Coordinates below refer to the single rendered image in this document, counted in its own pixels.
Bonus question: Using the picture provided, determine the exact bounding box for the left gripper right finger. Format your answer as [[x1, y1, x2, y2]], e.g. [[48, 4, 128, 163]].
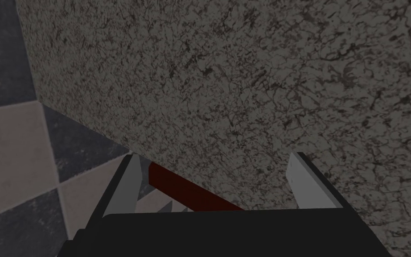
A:
[[285, 152, 349, 210]]

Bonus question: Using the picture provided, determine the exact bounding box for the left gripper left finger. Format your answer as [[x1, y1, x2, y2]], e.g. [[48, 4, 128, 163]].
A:
[[92, 154, 144, 219]]

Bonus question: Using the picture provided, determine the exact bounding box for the dark red cabinet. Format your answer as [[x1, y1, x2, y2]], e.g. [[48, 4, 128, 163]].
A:
[[148, 161, 245, 212]]

